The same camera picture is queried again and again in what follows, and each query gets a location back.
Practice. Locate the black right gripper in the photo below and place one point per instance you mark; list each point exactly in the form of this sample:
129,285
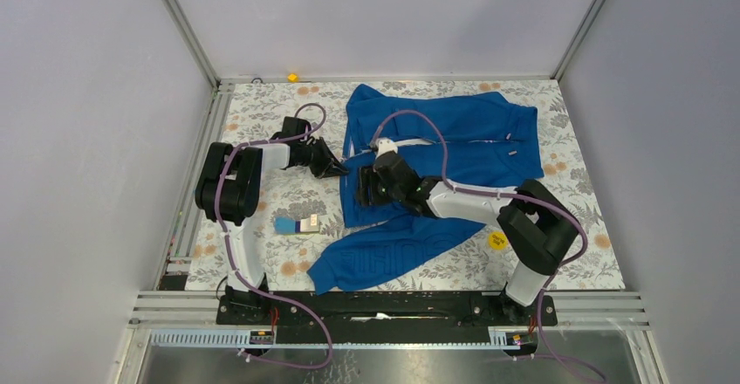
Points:
367,176

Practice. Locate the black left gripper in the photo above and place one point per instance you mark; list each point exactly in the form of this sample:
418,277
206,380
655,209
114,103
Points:
329,166

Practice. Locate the blue zip-up jacket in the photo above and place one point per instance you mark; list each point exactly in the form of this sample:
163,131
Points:
489,142

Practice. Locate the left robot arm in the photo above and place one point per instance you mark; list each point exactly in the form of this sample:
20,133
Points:
229,185

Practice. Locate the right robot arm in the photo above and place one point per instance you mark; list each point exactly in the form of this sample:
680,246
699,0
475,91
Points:
537,226

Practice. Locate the floral patterned table mat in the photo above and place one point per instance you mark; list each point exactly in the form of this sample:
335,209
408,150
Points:
255,111

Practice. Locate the blue white striped block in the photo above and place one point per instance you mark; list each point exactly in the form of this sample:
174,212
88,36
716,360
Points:
289,226

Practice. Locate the yellow round sticker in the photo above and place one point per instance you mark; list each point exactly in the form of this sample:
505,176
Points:
497,240

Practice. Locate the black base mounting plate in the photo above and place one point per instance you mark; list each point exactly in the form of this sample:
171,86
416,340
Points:
383,317

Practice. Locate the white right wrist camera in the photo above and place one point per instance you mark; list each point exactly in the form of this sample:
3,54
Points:
384,145

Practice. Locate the aluminium frame rail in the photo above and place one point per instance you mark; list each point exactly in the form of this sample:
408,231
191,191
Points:
259,339

